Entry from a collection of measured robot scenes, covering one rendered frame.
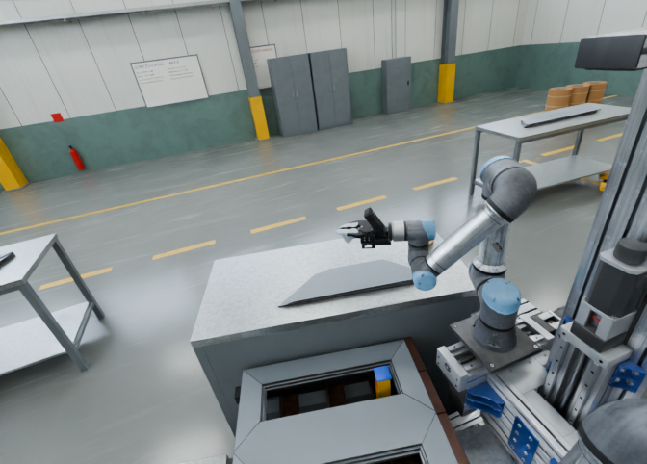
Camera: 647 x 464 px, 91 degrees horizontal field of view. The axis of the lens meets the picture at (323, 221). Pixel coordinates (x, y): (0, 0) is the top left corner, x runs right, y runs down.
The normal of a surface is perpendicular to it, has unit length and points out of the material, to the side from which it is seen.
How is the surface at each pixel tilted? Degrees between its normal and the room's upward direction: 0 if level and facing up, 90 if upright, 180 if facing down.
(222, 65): 90
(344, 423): 0
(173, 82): 90
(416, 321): 90
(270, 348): 90
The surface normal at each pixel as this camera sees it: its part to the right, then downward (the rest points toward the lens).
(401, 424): -0.12, -0.87
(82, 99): 0.32, 0.43
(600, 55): -0.94, 0.26
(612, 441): -0.96, -0.07
